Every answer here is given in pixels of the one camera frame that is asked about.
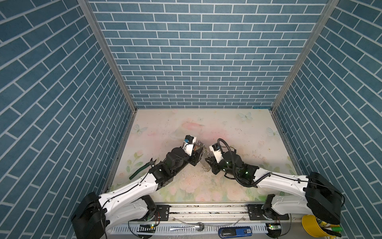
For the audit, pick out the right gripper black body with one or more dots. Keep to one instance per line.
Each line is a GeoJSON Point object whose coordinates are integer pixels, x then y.
{"type": "Point", "coordinates": [218, 167]}

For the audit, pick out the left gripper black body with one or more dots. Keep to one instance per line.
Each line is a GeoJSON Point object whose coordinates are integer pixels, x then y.
{"type": "Point", "coordinates": [193, 160]}

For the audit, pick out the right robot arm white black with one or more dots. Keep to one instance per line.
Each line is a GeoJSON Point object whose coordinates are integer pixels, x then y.
{"type": "Point", "coordinates": [309, 194]}

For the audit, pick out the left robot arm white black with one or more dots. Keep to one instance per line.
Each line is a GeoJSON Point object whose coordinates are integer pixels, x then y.
{"type": "Point", "coordinates": [96, 214]}

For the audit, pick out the metal rod tool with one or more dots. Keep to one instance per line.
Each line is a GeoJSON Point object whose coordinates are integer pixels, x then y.
{"type": "Point", "coordinates": [199, 226]}

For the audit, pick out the blue black device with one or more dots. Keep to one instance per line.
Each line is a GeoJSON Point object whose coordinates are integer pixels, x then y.
{"type": "Point", "coordinates": [234, 232]}

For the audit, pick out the yellow tape roll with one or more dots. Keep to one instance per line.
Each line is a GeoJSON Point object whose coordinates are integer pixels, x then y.
{"type": "Point", "coordinates": [318, 228]}

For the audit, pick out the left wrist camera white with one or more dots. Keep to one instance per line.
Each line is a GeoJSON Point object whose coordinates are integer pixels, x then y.
{"type": "Point", "coordinates": [189, 143]}

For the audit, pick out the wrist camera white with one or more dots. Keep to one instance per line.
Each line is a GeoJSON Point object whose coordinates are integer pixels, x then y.
{"type": "Point", "coordinates": [189, 143]}
{"type": "Point", "coordinates": [217, 152]}

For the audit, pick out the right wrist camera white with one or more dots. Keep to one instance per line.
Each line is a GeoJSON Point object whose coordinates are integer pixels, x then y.
{"type": "Point", "coordinates": [217, 152]}

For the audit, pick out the green handled pliers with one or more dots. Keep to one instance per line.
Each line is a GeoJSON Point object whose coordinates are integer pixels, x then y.
{"type": "Point", "coordinates": [143, 168]}

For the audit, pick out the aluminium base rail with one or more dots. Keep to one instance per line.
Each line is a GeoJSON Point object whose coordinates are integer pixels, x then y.
{"type": "Point", "coordinates": [166, 215]}

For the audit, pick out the aluminium corner post right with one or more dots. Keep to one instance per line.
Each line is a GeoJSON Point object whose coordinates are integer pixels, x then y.
{"type": "Point", "coordinates": [315, 33]}

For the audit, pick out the aluminium corner post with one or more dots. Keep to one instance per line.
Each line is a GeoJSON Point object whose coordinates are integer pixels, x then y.
{"type": "Point", "coordinates": [92, 21]}
{"type": "Point", "coordinates": [315, 33]}

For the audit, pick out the aluminium corner post left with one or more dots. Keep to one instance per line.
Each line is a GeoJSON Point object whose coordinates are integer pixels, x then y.
{"type": "Point", "coordinates": [92, 21]}

